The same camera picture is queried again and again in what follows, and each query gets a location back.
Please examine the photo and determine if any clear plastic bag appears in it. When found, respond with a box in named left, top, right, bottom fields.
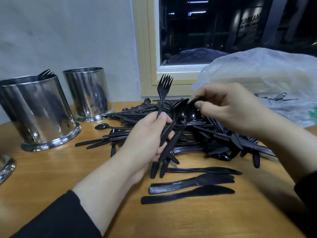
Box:
left=192, top=47, right=317, bottom=128

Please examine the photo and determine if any dark parked car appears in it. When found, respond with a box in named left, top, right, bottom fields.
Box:
left=163, top=48, right=229, bottom=65

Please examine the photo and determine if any bundle of black cutlery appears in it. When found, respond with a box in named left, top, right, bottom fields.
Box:
left=141, top=185, right=235, bottom=205

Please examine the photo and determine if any person's right forearm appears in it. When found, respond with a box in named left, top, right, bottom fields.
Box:
left=263, top=111, right=317, bottom=231

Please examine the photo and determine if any black plastic spoon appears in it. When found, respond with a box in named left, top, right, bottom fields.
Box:
left=150, top=97, right=205, bottom=179
left=159, top=98, right=189, bottom=147

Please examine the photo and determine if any person's left forearm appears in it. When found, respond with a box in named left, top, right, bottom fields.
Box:
left=10, top=166, right=149, bottom=238

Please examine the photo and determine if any person's left hand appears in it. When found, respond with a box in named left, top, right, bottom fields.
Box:
left=116, top=111, right=175, bottom=184

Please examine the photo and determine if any pile of black plastic cutlery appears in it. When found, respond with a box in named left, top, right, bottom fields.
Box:
left=74, top=97, right=278, bottom=169

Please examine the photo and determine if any person's right hand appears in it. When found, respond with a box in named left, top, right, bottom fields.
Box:
left=192, top=83, right=278, bottom=137

